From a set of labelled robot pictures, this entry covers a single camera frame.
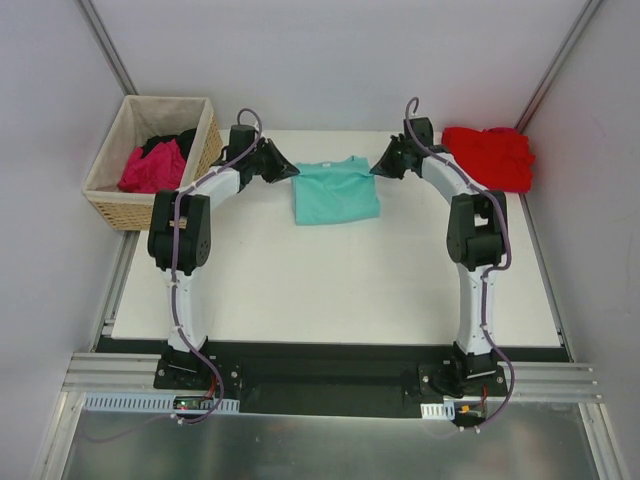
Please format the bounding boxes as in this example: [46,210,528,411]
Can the teal t shirt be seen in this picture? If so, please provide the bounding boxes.
[292,156,381,226]

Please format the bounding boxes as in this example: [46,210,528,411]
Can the red t shirt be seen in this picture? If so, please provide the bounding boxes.
[441,127,535,194]

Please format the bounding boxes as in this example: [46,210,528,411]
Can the wicker laundry basket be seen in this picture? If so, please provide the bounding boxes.
[83,95,223,231]

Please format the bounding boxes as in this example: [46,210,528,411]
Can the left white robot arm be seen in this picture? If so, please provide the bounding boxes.
[147,124,299,390]

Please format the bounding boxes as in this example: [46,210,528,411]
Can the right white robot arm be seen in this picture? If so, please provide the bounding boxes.
[371,117,512,398]

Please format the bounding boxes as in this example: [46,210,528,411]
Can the black t shirt in basket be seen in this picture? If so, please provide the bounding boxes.
[141,128,197,161]

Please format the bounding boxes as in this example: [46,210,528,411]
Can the pink t shirt in basket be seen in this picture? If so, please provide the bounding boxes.
[117,140,186,194]

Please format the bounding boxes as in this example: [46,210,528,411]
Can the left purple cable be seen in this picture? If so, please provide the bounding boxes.
[79,108,266,444]

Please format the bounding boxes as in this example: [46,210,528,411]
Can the purple cable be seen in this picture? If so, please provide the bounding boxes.
[79,108,266,444]
[403,97,516,441]

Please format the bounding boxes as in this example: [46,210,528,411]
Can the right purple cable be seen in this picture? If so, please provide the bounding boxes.
[403,97,516,441]

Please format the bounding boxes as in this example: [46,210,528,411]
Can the left aluminium frame post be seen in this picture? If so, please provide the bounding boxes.
[74,0,139,95]

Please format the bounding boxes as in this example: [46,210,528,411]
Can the aluminium frame post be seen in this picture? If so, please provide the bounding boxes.
[74,0,139,95]
[508,1,607,133]

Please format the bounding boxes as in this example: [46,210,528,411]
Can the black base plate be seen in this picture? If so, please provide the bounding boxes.
[97,338,569,418]

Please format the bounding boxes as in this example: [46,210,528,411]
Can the right aluminium frame post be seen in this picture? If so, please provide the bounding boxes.
[508,1,607,133]

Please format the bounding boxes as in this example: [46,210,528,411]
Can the right grey cable duct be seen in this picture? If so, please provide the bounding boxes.
[420,402,456,421]

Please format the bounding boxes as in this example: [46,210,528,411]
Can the grey cable duct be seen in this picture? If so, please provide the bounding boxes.
[84,393,240,416]
[420,402,456,421]

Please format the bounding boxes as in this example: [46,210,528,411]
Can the aluminium rail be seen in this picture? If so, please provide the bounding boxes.
[62,353,604,403]

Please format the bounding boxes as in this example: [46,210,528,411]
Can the left grey cable duct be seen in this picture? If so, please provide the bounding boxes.
[84,393,240,416]

